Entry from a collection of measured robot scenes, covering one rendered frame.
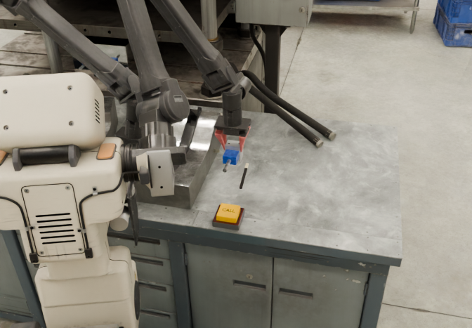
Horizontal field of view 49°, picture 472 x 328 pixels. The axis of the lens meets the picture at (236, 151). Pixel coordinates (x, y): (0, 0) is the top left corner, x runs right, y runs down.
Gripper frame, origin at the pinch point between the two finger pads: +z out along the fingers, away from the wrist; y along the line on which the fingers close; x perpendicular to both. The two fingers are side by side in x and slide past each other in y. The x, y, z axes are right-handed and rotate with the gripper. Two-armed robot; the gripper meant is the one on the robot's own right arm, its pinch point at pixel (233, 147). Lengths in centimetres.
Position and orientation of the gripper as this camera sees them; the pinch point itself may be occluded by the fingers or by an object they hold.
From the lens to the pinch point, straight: 158.4
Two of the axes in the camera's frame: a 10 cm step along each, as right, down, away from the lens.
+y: -9.7, -1.2, 2.2
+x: -2.5, 5.3, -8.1
